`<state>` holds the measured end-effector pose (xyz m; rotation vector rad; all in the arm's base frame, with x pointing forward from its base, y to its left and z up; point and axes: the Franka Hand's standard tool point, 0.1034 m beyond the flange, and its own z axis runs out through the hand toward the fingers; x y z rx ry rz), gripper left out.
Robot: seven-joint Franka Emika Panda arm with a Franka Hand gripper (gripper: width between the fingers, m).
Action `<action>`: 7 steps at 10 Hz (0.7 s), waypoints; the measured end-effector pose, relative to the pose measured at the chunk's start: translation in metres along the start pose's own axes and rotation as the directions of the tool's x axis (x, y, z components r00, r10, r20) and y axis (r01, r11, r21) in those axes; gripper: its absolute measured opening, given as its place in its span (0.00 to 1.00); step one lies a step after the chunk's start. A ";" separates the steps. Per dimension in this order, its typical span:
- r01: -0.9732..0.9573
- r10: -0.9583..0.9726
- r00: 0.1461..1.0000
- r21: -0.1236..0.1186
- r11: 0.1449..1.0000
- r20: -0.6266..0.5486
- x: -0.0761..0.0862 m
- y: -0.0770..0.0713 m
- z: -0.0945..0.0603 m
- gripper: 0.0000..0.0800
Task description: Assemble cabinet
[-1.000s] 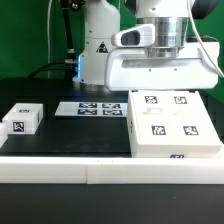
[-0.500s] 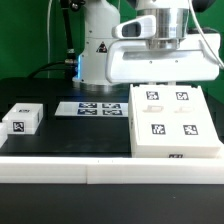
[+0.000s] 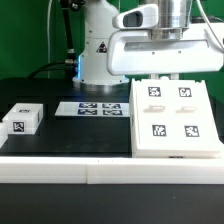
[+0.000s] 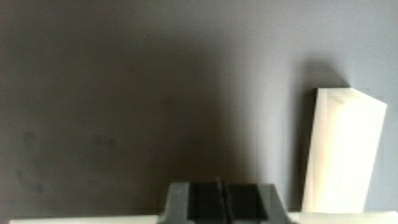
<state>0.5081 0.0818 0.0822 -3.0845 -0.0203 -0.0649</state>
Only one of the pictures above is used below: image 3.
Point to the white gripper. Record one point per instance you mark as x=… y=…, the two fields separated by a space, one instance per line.
x=135 y=53

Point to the white cabinet door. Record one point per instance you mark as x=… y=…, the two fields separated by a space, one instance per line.
x=152 y=113
x=195 y=127

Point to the white cabinet body box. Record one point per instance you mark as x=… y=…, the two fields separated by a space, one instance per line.
x=170 y=148

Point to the white cabinet top box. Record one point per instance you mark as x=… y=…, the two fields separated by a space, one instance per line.
x=24 y=118

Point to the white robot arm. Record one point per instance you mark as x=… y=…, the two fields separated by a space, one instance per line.
x=155 y=38

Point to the white marker sheet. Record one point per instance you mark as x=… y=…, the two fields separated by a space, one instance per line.
x=92 y=109

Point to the white front fence bar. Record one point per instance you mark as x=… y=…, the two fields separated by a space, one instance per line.
x=110 y=170

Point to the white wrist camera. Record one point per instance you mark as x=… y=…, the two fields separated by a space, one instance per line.
x=143 y=17

